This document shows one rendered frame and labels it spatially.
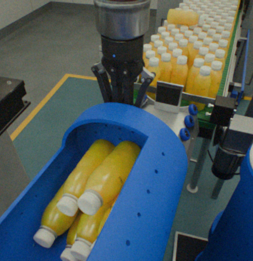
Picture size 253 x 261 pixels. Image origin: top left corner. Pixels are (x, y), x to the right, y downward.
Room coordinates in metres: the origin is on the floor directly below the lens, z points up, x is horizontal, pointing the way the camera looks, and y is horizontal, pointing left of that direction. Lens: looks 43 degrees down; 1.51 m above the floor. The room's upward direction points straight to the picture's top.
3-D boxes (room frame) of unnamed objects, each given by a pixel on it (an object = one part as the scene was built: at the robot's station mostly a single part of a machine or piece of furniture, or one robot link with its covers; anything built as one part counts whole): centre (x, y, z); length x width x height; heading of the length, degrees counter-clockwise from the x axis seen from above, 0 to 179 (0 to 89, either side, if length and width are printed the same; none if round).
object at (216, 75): (0.89, -0.35, 0.98); 0.07 x 0.07 x 0.16
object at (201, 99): (0.85, -0.19, 0.96); 0.40 x 0.01 x 0.03; 68
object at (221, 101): (0.75, -0.36, 0.95); 0.10 x 0.07 x 0.10; 68
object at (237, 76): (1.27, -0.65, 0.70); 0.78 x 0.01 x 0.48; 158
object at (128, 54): (0.43, 0.01, 1.32); 0.08 x 0.07 x 0.09; 68
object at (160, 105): (0.78, -0.16, 0.99); 0.10 x 0.02 x 0.12; 68
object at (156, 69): (0.93, -0.11, 0.98); 0.07 x 0.07 x 0.16
